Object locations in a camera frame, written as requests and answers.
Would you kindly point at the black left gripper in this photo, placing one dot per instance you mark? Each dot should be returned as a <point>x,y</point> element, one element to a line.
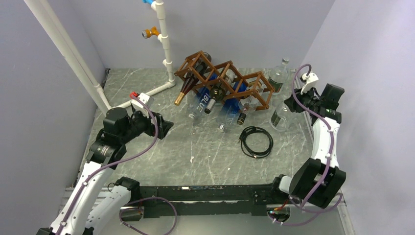
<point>163,126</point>

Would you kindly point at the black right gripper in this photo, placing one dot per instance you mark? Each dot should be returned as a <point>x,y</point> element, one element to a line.
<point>293,105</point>

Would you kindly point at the clear white labelled bottle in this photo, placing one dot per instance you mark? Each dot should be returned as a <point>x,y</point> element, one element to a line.
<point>282,117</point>

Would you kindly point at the round clear glass bottle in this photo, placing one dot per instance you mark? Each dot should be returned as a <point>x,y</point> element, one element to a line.
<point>279,75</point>

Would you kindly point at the dark red wine bottle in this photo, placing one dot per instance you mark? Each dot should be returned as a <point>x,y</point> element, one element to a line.
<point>190,80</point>

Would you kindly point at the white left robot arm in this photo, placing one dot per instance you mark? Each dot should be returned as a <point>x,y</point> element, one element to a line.
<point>80,215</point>

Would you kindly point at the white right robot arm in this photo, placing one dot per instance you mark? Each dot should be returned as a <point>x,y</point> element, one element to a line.
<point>320,178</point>

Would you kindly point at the blue labelled clear bottle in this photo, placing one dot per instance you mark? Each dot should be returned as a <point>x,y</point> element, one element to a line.
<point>199,102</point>

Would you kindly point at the brown wooden wine rack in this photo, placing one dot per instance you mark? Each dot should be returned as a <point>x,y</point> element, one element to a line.
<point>238,86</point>

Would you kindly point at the green wine bottle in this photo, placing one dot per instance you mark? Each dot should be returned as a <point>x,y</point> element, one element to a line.
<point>217,93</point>

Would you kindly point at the orange pipe fitting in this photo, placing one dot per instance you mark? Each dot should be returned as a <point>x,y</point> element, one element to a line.
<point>147,33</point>

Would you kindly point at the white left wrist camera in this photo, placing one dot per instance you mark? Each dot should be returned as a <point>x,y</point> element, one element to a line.
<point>138,98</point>

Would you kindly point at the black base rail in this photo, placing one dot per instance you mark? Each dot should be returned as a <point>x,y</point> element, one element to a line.
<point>160,201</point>

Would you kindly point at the white pvc pipe frame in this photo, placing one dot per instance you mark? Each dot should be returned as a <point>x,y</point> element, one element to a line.
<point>59,60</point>

